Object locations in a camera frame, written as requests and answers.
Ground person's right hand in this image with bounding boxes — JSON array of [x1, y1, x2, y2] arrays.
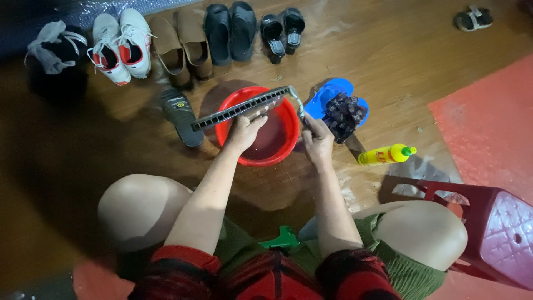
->
[[301, 113, 335, 168]]

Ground person's left hand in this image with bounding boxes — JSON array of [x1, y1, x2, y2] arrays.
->
[[225, 106, 270, 156]]

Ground dark grey rubber slipper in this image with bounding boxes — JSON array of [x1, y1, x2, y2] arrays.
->
[[160, 88, 205, 148], [191, 85, 292, 132]]

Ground pale toothbrush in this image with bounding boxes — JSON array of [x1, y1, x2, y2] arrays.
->
[[287, 85, 310, 126]]

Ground red plastic basin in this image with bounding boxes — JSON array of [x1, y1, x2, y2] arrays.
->
[[215, 86, 300, 167]]

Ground blue rubber slipper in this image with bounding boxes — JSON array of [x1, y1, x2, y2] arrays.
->
[[304, 78, 355, 121], [352, 97, 370, 127]]

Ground yellow bottle with green cap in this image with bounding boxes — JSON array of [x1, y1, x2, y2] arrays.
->
[[357, 144, 417, 166]]

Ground dark navy rubber slipper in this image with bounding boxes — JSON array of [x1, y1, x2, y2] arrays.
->
[[203, 4, 232, 66], [228, 1, 257, 62]]

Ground brown slip-on shoe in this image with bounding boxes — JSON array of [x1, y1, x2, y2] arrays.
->
[[149, 17, 192, 88], [174, 10, 214, 81]]

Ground green plastic stool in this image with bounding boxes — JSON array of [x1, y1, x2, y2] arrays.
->
[[258, 226, 300, 251]]

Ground white sneaker with red trim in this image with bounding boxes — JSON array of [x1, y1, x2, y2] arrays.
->
[[87, 13, 132, 86], [118, 8, 153, 79]]

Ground person's red checked shirt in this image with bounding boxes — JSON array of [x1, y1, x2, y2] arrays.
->
[[129, 245, 402, 300]]

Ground person's green shorts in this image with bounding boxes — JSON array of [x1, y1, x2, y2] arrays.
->
[[214, 213, 447, 300]]

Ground clear bubble wrap sheet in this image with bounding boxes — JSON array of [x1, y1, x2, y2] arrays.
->
[[0, 0, 198, 59]]

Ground red floor mat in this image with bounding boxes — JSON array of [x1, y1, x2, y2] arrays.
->
[[428, 53, 533, 300]]

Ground black shoe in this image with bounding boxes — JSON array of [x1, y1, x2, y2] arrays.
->
[[26, 26, 90, 101]]

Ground red plastic stool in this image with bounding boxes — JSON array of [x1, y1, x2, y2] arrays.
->
[[391, 178, 533, 291]]

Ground grey crumpled cloth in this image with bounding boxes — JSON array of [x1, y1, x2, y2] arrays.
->
[[24, 20, 88, 75]]

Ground black strapped sandal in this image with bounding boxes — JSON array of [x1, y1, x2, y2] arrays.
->
[[260, 14, 286, 65], [283, 7, 306, 56]]

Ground black sandal with pale straps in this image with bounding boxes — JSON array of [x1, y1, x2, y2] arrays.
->
[[454, 5, 494, 32]]

